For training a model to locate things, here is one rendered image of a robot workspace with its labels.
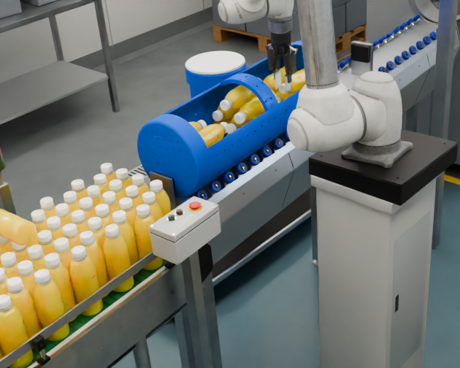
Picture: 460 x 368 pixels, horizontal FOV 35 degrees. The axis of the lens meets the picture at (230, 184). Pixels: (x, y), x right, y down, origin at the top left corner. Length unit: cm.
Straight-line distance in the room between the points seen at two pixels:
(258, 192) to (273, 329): 88
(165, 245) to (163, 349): 130
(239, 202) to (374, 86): 66
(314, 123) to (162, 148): 54
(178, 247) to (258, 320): 140
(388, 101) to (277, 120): 51
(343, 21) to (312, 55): 416
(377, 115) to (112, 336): 105
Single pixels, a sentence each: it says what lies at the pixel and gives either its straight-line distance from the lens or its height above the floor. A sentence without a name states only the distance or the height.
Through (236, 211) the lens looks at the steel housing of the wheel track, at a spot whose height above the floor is 84.
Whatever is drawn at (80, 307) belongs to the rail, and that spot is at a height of 97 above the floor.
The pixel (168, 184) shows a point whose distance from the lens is 247.
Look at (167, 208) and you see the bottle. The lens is 235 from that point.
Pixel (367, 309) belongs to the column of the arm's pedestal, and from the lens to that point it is 269.
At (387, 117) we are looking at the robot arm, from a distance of 238.
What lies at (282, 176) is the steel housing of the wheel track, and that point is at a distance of 283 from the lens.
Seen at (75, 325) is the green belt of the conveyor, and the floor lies 90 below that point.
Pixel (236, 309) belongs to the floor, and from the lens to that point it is 352.
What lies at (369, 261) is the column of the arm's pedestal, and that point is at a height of 74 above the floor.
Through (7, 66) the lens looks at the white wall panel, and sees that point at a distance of 609.
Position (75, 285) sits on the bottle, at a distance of 212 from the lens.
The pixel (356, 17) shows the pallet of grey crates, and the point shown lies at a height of 24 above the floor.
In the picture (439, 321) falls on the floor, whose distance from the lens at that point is 347.
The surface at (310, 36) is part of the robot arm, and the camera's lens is 223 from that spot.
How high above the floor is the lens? 225
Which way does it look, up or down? 30 degrees down
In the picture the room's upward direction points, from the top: 5 degrees counter-clockwise
